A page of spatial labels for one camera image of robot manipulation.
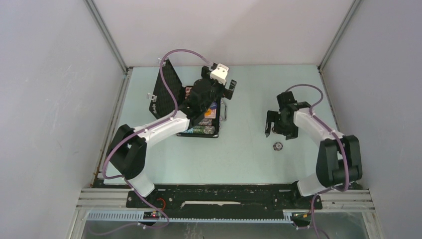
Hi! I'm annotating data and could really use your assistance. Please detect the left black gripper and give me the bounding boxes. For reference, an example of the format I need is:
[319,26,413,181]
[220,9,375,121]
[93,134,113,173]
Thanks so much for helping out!
[200,66,235,113]

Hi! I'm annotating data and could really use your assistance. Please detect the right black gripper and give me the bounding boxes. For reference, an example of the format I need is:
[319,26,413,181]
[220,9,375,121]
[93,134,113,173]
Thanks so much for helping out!
[265,110,299,140]

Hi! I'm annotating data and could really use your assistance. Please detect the blue small blind button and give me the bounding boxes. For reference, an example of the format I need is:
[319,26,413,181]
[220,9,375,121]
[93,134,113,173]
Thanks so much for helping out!
[209,102,218,110]

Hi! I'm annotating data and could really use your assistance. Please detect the poker chip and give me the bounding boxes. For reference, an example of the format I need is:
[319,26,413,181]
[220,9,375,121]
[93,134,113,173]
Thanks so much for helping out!
[273,142,283,151]

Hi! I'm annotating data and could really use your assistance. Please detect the red playing card deck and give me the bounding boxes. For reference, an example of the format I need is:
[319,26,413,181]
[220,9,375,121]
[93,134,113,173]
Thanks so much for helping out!
[204,109,217,119]

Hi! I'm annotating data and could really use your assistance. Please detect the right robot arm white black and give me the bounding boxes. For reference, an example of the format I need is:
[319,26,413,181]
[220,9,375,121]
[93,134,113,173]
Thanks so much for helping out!
[264,91,363,208]

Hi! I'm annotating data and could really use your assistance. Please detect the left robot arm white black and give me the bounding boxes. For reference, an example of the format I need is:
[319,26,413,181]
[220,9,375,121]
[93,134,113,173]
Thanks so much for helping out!
[102,63,237,208]

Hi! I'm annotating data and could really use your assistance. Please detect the black poker case base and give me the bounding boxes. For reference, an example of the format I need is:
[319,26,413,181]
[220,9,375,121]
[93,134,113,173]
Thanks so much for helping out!
[176,98,222,138]

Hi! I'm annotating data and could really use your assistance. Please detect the pink chip row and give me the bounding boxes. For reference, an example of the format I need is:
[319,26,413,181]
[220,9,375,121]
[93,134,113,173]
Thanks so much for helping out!
[198,118,213,126]

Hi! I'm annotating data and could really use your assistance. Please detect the blue green chip row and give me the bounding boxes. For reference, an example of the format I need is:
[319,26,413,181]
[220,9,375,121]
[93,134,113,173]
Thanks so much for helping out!
[182,125,215,135]

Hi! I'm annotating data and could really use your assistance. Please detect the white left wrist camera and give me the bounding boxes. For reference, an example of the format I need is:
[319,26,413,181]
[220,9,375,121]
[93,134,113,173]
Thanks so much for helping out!
[210,63,229,86]

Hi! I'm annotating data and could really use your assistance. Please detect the silver case handle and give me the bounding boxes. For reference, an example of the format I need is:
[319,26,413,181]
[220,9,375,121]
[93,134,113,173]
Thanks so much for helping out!
[220,99,227,122]

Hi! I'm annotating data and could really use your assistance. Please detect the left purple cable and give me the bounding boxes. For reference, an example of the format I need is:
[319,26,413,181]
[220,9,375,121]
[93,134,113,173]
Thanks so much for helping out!
[86,49,215,237]

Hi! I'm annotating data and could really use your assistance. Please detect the white cable duct strip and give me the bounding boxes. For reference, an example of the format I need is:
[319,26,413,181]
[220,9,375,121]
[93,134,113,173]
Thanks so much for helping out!
[86,210,293,223]

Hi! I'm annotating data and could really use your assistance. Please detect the aluminium rail frame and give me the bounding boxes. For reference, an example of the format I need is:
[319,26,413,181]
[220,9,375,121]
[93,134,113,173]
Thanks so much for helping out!
[76,188,375,213]

